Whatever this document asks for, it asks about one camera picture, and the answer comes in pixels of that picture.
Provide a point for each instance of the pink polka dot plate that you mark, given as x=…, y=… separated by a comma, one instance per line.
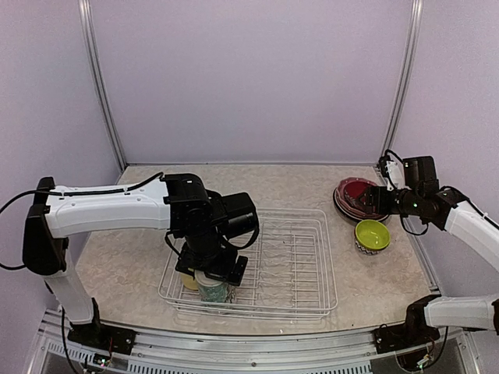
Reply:
x=347, y=197

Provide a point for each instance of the teal patterned cup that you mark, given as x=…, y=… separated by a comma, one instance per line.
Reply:
x=213, y=291

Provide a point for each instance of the aluminium frame post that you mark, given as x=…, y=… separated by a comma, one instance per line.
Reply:
x=90, y=41
x=405, y=74

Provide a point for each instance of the lime green bowl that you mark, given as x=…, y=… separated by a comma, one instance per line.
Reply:
x=371, y=225

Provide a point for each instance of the blue white patterned bowl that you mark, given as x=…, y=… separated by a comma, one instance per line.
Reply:
x=364, y=249

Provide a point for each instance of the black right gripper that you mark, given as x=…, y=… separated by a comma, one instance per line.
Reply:
x=381, y=206

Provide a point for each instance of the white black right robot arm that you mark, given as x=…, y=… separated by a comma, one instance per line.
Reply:
x=413, y=190

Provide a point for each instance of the white wire dish rack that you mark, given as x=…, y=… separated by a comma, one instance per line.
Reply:
x=289, y=274

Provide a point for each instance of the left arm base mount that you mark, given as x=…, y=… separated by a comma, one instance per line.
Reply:
x=101, y=336

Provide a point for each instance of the aluminium front rail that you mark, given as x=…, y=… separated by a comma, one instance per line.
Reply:
x=163, y=351

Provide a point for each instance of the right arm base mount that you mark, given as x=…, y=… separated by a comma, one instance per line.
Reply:
x=405, y=337

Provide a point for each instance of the pale yellow cup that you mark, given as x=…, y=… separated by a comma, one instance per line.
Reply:
x=189, y=282

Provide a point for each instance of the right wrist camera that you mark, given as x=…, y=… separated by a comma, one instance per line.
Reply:
x=390, y=165

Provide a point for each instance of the small black dish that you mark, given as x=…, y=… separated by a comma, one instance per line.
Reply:
x=350, y=189

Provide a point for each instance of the large black round plate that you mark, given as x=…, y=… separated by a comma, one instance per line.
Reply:
x=354, y=214

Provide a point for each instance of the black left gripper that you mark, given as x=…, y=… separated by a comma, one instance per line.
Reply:
x=224, y=271

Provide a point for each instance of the aluminium frame post right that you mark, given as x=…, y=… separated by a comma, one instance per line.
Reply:
x=405, y=74

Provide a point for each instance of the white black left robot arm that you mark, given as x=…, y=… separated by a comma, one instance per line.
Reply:
x=178, y=204

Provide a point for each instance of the aluminium frame post left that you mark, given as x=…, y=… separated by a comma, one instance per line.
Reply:
x=90, y=41

